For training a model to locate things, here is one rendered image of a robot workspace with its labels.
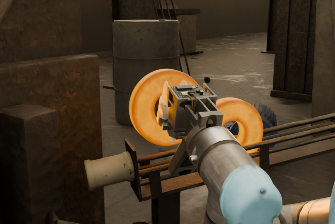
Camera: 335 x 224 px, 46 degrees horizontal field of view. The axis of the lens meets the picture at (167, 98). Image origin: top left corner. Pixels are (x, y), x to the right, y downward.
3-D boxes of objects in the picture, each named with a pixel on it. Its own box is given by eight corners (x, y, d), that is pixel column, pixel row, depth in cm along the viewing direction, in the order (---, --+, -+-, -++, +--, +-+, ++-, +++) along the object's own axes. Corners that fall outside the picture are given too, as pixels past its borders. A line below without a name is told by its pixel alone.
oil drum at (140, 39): (100, 120, 351) (96, 19, 331) (142, 107, 398) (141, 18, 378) (152, 132, 317) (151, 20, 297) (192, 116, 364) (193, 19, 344)
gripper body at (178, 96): (205, 81, 70) (236, 114, 60) (199, 122, 74) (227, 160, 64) (164, 84, 67) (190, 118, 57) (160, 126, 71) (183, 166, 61)
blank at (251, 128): (183, 112, 81) (189, 117, 78) (247, 85, 85) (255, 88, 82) (203, 175, 86) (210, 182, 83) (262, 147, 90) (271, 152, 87)
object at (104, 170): (86, 183, 79) (82, 156, 78) (129, 173, 82) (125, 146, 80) (90, 196, 74) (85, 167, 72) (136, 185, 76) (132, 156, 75)
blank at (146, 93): (122, 74, 76) (126, 76, 73) (195, 62, 81) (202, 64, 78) (133, 149, 80) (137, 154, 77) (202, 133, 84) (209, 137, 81)
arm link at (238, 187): (225, 247, 49) (237, 194, 45) (192, 189, 58) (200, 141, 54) (278, 236, 51) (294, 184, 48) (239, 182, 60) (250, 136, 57)
